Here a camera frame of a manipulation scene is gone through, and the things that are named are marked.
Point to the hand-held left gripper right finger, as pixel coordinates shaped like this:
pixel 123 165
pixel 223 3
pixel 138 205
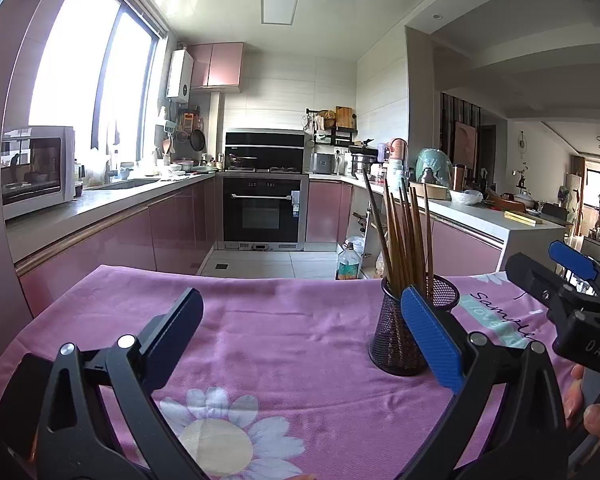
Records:
pixel 430 340

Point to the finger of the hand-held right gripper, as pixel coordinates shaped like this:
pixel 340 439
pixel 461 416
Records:
pixel 530 275
pixel 572 259

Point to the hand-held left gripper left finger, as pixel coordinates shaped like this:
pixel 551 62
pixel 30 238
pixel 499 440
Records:
pixel 180 325

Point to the black mesh pen holder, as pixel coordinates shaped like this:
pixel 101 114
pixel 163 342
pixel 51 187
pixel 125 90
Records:
pixel 395 340

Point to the bunch of wooden chopsticks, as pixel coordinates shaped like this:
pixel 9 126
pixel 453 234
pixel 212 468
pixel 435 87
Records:
pixel 404 260

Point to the flat yellow box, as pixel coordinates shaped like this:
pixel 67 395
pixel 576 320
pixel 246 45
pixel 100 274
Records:
pixel 522 217

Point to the pink kitchen base cabinets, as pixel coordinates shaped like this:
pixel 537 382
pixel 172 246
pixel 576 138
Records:
pixel 170 225
pixel 465 250

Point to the white casserole pot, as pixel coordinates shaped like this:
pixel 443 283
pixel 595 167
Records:
pixel 525 201

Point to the white plastic bag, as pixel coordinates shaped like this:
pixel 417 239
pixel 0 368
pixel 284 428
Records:
pixel 465 197

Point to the pink floral printed cloth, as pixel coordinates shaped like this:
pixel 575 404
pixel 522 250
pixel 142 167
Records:
pixel 290 320

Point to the clear plastic bottle green label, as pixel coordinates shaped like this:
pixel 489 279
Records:
pixel 348 265

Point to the copper tumbler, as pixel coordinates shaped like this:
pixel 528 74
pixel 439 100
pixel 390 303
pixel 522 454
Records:
pixel 460 175

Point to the round bamboo steamer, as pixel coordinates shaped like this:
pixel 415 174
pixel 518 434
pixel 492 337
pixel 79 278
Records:
pixel 435 191

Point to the black built-in oven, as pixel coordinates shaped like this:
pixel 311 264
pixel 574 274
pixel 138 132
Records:
pixel 260 215

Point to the steel mixing bowl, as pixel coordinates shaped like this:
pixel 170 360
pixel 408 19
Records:
pixel 184 165

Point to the black smartphone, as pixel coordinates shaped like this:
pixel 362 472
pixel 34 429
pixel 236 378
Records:
pixel 17 405

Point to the pink thermos jug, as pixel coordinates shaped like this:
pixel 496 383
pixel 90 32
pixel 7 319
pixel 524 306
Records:
pixel 396 152

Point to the hanging black frying pan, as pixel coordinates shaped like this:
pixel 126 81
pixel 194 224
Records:
pixel 197 140

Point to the stainless steel pot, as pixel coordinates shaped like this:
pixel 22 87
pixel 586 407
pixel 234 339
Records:
pixel 361 165

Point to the black range hood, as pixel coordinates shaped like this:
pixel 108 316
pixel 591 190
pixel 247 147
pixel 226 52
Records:
pixel 265 140

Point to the silver countertop appliance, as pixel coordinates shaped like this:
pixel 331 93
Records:
pixel 322 164

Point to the white microwave oven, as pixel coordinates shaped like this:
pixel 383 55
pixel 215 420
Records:
pixel 35 170

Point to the wooden cutting board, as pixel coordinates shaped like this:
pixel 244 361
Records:
pixel 344 116

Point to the large kitchen window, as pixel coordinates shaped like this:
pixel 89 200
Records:
pixel 70 60

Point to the square ceiling light panel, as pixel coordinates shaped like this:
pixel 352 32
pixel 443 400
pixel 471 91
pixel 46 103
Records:
pixel 280 6

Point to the round wall clock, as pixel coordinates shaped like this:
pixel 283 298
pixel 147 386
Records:
pixel 522 141

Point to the black wall rack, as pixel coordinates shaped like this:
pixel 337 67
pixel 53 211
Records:
pixel 342 134

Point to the white wall water heater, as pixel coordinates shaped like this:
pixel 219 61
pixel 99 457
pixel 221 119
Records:
pixel 180 75

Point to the pink wall cabinet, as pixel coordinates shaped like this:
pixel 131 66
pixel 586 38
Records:
pixel 220 65

